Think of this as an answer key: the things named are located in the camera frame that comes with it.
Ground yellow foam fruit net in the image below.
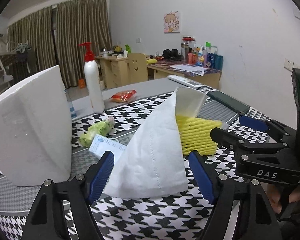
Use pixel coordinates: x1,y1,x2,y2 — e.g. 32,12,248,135
175,115,223,155

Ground white tissue paper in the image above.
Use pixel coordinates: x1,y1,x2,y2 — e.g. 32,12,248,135
104,87,207,199

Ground person's right hand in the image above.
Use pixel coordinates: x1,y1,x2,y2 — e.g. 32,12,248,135
266,184,300,214

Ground long patterned desk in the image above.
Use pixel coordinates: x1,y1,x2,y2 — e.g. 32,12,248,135
147,60,222,89

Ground white remote control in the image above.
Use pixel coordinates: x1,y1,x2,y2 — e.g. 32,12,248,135
167,75,203,89

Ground papers on desk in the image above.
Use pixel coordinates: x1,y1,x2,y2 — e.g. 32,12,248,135
171,64,206,76

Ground white foam box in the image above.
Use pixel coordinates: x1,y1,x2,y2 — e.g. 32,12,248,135
0,66,72,186

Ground black headphones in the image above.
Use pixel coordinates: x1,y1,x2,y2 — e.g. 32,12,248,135
162,49,181,61

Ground red lidded thermos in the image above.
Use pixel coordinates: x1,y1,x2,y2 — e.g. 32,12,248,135
181,36,196,62

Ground yellow banana toy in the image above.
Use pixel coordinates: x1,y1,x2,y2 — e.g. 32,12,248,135
146,59,157,64

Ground red snack packet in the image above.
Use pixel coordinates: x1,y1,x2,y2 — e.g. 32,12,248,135
110,89,137,103

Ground wooden smiley chair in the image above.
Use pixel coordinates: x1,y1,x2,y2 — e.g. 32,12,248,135
127,53,148,84

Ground white lotion pump bottle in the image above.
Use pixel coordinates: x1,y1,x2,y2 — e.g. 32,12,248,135
78,42,105,114

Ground wooden desk with drawers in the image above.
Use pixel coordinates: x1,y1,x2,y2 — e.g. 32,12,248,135
96,56,130,89

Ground anime girl poster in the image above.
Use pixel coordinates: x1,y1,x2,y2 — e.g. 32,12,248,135
164,11,180,33

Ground orange floor bottle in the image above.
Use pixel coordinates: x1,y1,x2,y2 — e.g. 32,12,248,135
78,79,86,89

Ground brown curtains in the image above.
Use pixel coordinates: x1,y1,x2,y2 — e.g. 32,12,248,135
7,0,112,88

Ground wall power socket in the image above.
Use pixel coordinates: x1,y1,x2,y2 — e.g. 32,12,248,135
283,59,293,72

